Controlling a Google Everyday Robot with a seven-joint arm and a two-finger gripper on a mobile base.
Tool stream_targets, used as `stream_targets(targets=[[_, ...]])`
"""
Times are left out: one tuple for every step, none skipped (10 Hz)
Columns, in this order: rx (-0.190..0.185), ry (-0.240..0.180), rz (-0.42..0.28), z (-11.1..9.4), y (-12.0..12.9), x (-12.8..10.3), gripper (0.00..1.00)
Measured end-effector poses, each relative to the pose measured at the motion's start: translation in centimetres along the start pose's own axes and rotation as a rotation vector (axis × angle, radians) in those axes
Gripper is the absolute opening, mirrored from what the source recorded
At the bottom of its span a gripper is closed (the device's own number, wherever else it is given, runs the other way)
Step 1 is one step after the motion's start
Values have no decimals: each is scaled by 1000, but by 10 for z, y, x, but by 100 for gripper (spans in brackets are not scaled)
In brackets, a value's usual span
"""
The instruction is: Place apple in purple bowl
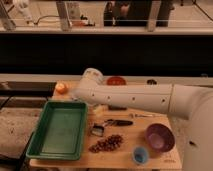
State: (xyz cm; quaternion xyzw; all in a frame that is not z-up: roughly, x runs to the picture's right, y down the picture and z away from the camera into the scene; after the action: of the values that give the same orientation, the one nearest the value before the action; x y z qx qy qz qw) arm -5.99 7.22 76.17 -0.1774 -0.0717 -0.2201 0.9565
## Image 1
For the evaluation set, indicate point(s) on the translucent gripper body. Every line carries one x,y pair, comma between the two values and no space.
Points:
99,110

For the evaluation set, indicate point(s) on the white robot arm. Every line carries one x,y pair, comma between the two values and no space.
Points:
194,103

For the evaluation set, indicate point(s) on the red bowl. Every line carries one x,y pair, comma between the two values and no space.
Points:
116,80

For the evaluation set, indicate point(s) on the purple bowl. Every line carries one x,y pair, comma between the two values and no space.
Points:
159,137

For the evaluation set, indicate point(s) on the black rectangular block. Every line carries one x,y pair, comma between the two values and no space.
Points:
116,108

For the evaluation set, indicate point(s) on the metal fork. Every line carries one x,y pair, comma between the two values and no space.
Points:
139,115

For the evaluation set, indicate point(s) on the wooden board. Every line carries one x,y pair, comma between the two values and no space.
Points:
121,158

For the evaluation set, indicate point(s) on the bunch of dark grapes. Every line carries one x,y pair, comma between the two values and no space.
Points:
110,143

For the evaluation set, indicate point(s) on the green plastic tray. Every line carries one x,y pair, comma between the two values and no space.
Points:
60,131

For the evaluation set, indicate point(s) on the small metal cup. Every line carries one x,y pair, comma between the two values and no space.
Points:
151,82

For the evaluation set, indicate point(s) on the small blue cup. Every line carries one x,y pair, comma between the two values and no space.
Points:
140,155

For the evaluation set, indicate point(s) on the person in background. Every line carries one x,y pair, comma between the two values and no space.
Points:
115,13

